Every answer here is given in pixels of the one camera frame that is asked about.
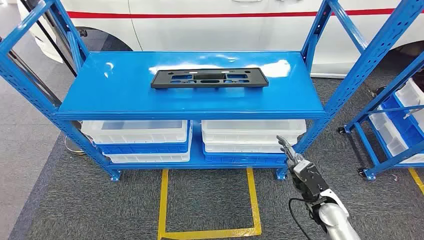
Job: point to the blue wheeled bin rack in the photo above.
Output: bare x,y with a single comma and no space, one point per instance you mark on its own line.
366,145

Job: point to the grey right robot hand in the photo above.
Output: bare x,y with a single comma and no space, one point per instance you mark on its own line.
288,149

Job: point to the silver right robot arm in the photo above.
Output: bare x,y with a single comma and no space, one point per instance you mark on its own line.
334,218

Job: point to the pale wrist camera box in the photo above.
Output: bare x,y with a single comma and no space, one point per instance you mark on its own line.
302,167

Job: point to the thin black barrier rod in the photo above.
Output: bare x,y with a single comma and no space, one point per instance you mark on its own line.
49,38

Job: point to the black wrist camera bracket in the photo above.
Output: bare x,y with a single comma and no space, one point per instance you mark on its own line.
311,184

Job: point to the clear white plastic bin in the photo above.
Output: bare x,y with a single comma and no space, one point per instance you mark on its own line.
132,132

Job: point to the yellow floor tape square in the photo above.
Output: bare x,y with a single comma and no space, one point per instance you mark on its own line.
163,205
416,180

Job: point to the white car with red stripe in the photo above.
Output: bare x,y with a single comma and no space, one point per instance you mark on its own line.
215,30

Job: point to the blue metal shelf rack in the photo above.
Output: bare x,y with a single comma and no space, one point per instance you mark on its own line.
132,86

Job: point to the black plastic plate bracket part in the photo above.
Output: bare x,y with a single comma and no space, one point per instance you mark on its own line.
159,82

